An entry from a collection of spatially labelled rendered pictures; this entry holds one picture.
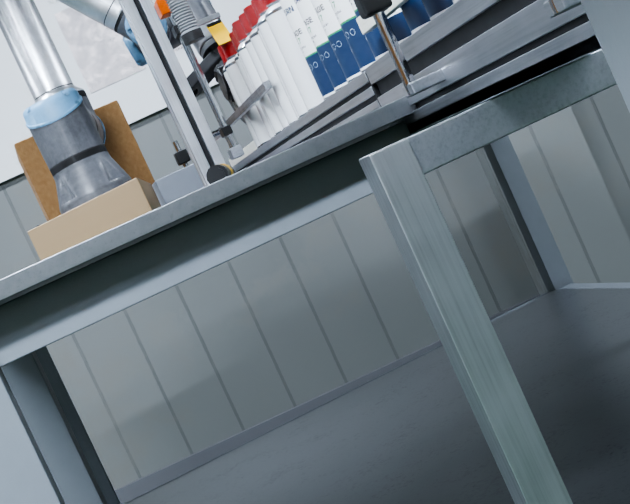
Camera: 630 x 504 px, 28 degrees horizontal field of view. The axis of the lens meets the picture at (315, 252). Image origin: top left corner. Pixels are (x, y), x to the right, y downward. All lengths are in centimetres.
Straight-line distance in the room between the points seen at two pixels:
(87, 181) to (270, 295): 208
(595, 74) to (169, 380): 340
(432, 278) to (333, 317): 331
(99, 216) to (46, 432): 40
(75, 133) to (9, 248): 209
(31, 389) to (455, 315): 131
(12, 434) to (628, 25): 117
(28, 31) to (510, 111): 161
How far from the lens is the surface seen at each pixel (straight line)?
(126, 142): 275
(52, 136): 243
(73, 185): 241
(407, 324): 445
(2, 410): 132
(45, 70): 260
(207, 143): 217
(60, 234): 233
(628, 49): 20
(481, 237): 446
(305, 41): 177
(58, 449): 232
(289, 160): 132
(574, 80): 118
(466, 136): 114
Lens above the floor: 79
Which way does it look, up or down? 3 degrees down
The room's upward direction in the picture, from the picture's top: 25 degrees counter-clockwise
